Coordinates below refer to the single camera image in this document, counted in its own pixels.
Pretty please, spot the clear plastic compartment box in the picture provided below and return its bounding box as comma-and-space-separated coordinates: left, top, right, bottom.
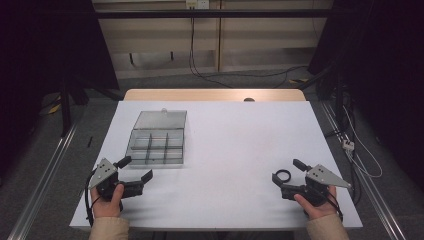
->
125, 108, 188, 167

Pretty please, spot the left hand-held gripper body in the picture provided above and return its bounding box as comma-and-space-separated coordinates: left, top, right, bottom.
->
87, 157, 145, 203

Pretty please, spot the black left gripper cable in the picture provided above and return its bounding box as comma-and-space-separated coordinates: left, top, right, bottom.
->
83, 169, 102, 228

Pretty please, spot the aluminium floor rail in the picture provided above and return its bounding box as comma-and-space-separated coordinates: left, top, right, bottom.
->
7, 123, 80, 240
320, 101, 407, 240

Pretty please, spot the white cable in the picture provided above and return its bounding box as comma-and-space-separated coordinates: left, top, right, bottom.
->
342, 105, 384, 179

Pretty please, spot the black hanging cable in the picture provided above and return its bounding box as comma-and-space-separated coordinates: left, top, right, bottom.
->
188, 6, 308, 90

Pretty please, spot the black metal stand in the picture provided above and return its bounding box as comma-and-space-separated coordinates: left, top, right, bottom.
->
298, 63, 346, 126
58, 75, 125, 138

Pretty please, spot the black ring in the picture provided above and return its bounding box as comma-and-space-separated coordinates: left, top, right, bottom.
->
275, 169, 292, 184

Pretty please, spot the white wall socket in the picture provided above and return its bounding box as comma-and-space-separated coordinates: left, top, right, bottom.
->
185, 0, 210, 10

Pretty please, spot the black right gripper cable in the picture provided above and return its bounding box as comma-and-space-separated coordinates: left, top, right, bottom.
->
319, 189, 344, 222

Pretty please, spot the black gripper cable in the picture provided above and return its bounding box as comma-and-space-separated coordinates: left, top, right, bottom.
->
83, 169, 102, 228
319, 189, 344, 222

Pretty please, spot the person's left hand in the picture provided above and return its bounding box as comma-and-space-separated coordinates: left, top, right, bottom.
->
90, 183, 125, 219

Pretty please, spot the person's right hand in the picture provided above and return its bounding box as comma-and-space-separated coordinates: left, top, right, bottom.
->
293, 185, 338, 221

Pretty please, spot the black horizontal bar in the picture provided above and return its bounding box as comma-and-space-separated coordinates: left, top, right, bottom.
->
94, 9, 354, 19

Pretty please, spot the white table sheet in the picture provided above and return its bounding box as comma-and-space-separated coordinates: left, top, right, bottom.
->
69, 100, 364, 232

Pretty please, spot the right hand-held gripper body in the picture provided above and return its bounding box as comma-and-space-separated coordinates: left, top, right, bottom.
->
280, 163, 352, 206

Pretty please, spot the wooden cabinet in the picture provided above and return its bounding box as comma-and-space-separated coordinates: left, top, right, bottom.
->
91, 0, 334, 80

